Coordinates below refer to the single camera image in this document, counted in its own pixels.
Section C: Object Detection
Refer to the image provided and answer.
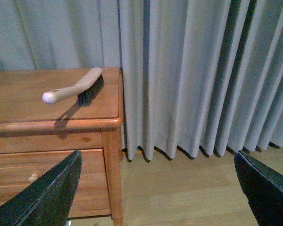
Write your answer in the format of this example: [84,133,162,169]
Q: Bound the wooden nightstand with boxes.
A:
[0,67,123,226]

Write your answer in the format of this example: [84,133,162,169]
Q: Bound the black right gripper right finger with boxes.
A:
[234,151,283,226]

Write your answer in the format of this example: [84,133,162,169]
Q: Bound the grey curtain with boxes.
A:
[0,0,283,160]

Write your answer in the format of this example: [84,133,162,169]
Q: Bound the beige hand brush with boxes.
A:
[42,67,104,107]

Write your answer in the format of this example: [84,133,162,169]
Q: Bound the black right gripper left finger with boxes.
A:
[0,150,82,226]

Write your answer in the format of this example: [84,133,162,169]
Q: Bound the wooden drawer knob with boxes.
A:
[28,173,39,184]

